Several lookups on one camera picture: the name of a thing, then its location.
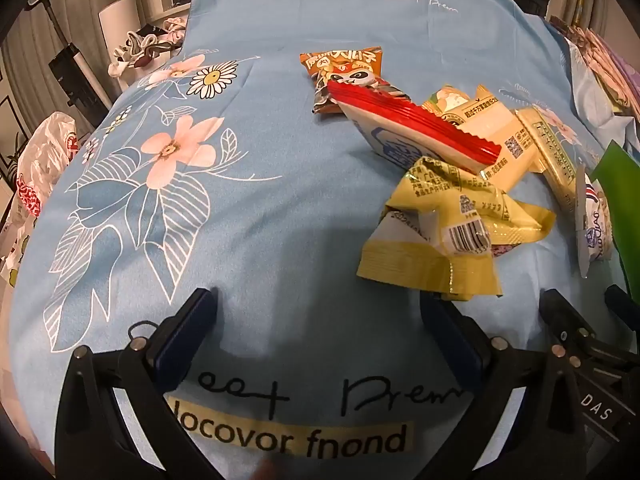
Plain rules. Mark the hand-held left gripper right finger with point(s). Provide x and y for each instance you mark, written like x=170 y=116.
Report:
x=447 y=340

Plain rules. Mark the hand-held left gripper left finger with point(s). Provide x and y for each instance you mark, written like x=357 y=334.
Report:
x=187 y=332

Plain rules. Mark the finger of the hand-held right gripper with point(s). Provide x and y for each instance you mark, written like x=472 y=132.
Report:
x=567 y=317
x=625 y=302

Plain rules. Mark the small white snack packet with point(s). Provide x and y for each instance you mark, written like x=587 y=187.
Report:
x=595 y=225

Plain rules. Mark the green cardboard box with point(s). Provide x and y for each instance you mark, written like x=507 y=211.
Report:
x=622 y=185

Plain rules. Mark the long yellow snack packet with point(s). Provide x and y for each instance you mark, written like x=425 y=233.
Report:
x=552 y=155

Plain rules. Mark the pale yellow snack packet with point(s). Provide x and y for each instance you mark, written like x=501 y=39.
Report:
x=500 y=132

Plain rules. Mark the red and white snack packet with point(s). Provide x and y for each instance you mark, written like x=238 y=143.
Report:
x=395 y=135

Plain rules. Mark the orange panda snack packet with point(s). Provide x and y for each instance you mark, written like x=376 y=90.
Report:
x=345 y=67

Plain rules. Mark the blue floral bed sheet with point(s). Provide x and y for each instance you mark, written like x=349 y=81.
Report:
x=280 y=200

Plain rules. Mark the light blue folded cloth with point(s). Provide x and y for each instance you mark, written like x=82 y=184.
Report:
x=587 y=100

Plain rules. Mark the purple floral folded cloth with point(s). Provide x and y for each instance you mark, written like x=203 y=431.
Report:
x=630 y=80

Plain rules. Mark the white plastic bag red print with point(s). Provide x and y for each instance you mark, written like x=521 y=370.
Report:
x=42 y=160

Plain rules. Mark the upright vacuum cleaner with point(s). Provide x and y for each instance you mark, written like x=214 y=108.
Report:
x=75 y=75

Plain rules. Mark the floral fabric bundle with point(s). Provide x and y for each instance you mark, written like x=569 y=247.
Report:
x=145 y=42

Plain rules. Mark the white panel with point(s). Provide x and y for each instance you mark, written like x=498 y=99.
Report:
x=120 y=22

